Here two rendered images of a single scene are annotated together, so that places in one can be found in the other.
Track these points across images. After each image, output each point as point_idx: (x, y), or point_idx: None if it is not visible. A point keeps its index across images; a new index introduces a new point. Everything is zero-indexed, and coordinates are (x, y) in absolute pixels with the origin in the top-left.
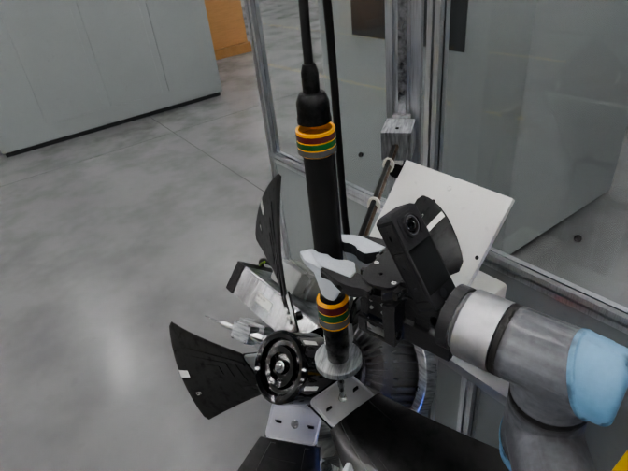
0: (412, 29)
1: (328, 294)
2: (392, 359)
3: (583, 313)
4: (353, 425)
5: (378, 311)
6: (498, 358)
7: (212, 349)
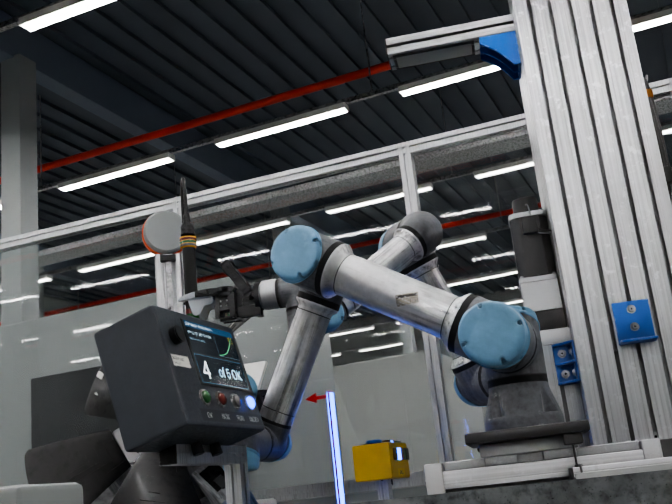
0: None
1: (196, 311)
2: None
3: (336, 496)
4: None
5: (224, 306)
6: (278, 286)
7: (80, 441)
